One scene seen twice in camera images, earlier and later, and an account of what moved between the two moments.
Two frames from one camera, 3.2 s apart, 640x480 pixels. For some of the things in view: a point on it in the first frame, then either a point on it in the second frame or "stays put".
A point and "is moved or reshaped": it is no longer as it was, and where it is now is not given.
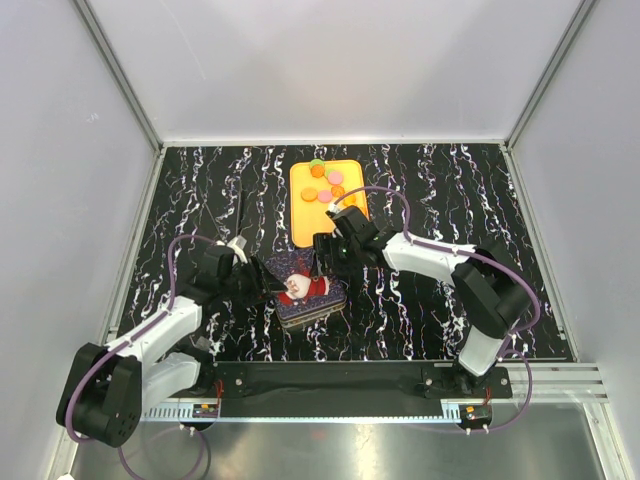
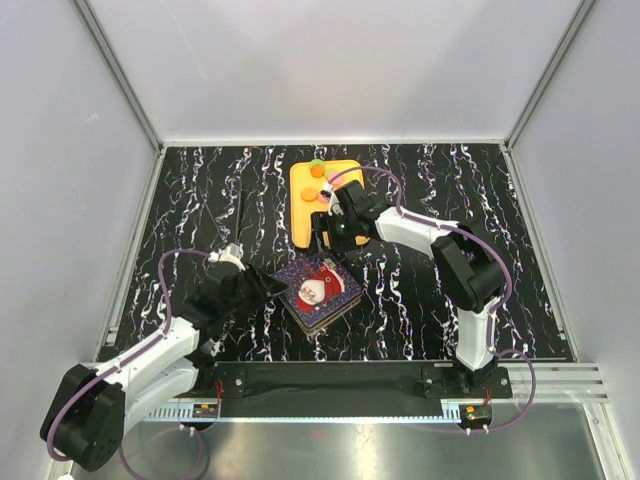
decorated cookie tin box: x=293 y=321 is moved or reshaped
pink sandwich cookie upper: x=335 y=178 stays put
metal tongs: x=239 y=218 stays put
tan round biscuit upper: x=309 y=194 stays put
